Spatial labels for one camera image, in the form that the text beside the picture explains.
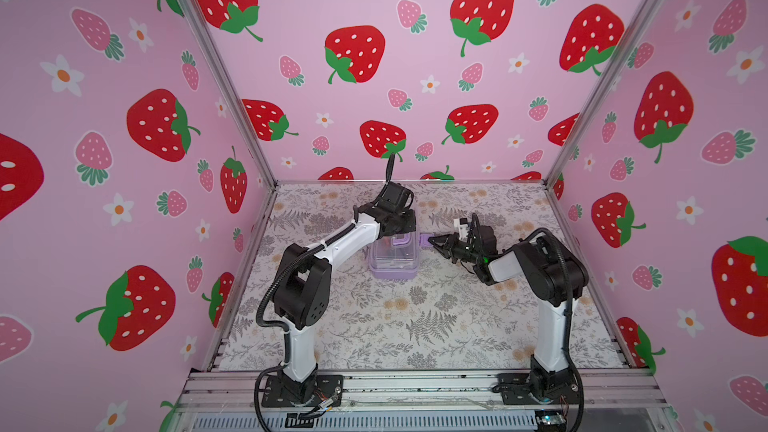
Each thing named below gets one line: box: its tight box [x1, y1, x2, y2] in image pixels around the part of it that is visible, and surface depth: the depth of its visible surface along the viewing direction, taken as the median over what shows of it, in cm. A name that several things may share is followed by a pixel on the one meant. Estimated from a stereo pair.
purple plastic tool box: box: [369, 231, 420, 280], surface depth 92 cm
